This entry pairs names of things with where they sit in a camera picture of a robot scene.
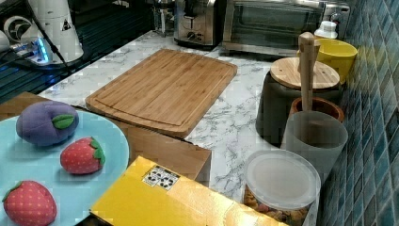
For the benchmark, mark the light blue plate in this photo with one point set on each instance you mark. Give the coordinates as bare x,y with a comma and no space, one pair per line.
74,194

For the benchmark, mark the yellow bowl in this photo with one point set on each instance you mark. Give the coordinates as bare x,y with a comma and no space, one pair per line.
333,60

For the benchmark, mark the stainless steel toaster oven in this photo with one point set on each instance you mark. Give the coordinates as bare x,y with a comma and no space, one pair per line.
272,27

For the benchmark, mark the brown wooden mortar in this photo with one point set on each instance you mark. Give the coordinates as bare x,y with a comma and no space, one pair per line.
320,105

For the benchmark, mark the clear snack jar white lid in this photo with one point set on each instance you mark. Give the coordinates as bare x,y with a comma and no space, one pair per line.
282,185

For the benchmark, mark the red plush strawberry upper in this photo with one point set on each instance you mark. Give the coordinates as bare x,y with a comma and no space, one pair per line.
84,156

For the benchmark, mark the frosted translucent cup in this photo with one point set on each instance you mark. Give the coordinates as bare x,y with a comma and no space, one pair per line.
317,137

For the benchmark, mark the purple plush plum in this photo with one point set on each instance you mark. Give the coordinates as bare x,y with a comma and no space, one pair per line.
47,123

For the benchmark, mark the yellow cardboard box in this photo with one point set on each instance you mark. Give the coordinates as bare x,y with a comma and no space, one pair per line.
147,194

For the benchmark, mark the dark canister with bamboo lid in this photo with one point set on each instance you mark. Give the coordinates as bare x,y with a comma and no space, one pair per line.
282,86

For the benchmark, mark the red plush strawberry lower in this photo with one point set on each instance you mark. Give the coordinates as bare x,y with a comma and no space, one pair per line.
29,203

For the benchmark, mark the bamboo cutting board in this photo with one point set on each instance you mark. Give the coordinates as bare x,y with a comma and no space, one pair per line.
168,92

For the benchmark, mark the red plush strawberry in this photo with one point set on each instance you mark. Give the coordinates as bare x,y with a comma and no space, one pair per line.
29,203
84,156

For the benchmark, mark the glass jar behind toaster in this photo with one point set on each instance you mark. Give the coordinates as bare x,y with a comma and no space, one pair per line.
163,16

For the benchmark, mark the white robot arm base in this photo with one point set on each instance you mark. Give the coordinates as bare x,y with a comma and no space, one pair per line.
41,30

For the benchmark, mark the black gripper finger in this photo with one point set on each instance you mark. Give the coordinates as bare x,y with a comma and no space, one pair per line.
189,6

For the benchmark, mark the wooden pestle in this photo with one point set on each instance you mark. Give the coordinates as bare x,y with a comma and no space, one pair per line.
308,50

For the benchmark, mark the white capped bottle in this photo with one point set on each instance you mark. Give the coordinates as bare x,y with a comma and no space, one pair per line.
326,30

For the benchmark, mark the wooden block under plate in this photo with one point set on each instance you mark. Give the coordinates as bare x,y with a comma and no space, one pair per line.
179,156

